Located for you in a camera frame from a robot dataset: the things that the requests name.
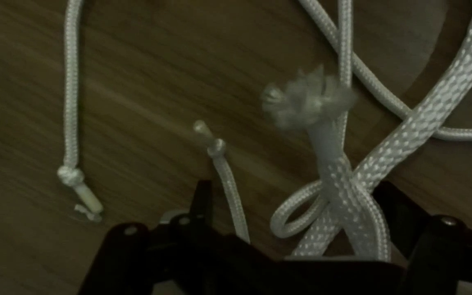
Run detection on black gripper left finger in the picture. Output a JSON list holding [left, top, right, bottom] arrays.
[[189, 180, 212, 224]]

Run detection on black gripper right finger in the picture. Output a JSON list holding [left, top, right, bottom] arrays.
[[373, 180, 432, 257]]

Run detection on thin white cord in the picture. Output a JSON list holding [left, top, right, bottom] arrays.
[[55, 0, 472, 244]]

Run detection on thick white braided rope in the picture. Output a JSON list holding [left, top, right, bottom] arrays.
[[260, 0, 472, 262]]

